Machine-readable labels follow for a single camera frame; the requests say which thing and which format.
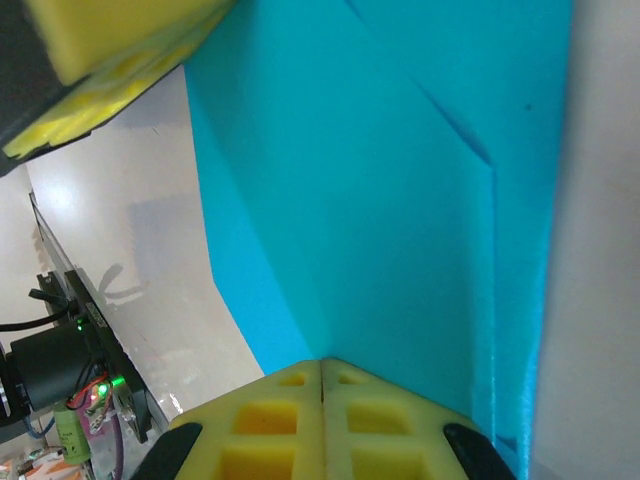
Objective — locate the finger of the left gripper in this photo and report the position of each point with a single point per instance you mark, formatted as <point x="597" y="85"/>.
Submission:
<point x="125" y="40"/>

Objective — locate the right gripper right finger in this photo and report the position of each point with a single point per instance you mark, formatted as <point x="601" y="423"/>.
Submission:
<point x="380" y="430"/>

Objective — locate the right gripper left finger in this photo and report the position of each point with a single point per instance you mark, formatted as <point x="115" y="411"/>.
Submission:
<point x="270" y="430"/>

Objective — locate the cyan blue cloth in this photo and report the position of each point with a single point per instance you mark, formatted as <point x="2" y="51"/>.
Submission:
<point x="375" y="200"/>

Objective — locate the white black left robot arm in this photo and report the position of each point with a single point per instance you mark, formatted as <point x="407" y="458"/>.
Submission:
<point x="45" y="370"/>

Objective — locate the black controller board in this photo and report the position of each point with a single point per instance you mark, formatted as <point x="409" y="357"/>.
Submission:
<point x="100" y="395"/>

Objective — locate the green cylindrical capacitor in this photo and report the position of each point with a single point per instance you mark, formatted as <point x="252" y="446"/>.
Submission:
<point x="72" y="440"/>

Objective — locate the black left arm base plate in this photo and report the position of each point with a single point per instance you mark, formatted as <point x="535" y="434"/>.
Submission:
<point x="95" y="320"/>

